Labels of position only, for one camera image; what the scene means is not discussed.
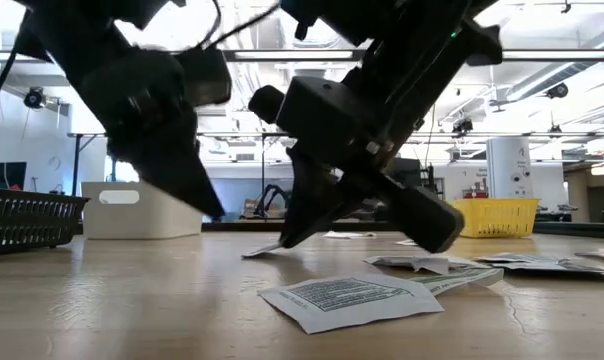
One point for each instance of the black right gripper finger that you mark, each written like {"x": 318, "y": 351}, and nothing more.
{"x": 307, "y": 210}
{"x": 422, "y": 220}

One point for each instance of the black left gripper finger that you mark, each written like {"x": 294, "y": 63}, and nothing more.
{"x": 182, "y": 180}

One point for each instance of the small green printed packet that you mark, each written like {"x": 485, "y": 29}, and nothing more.
{"x": 462, "y": 280}

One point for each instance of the black background robot arm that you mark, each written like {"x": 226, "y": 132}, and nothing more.
{"x": 269, "y": 200}

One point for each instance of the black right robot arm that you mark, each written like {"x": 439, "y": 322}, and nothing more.
{"x": 417, "y": 45}

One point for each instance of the black computer monitor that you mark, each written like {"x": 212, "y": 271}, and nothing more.
{"x": 412, "y": 172}

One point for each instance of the narrow white strip packet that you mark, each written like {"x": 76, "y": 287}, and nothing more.
{"x": 412, "y": 262}

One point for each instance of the small white packet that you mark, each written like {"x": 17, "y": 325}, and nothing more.
{"x": 349, "y": 234}

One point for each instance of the white plastic bin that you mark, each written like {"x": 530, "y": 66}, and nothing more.
{"x": 142, "y": 212}

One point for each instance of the yellow plastic basket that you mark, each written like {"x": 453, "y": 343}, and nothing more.
{"x": 499, "y": 217}

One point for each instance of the white round column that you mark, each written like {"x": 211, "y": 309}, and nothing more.
{"x": 509, "y": 167}

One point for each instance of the black plastic basket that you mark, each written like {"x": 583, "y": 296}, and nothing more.
{"x": 27, "y": 220}

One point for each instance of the large white gauze packet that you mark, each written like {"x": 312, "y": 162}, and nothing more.
{"x": 602, "y": 253}

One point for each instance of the black metal table frame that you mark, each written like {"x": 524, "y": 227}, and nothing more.
{"x": 242, "y": 226}

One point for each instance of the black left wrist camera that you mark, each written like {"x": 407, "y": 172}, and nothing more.
{"x": 204, "y": 75}

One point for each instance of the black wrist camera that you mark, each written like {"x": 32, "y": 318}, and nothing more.
{"x": 204, "y": 75}
{"x": 322, "y": 115}

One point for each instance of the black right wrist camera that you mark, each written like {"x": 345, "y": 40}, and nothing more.
{"x": 322, "y": 115}

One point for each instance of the black ceiling camera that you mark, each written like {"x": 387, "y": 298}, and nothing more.
{"x": 557, "y": 91}
{"x": 33, "y": 96}
{"x": 462, "y": 125}

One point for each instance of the black wall monitor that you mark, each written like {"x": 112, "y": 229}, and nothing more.
{"x": 4, "y": 175}

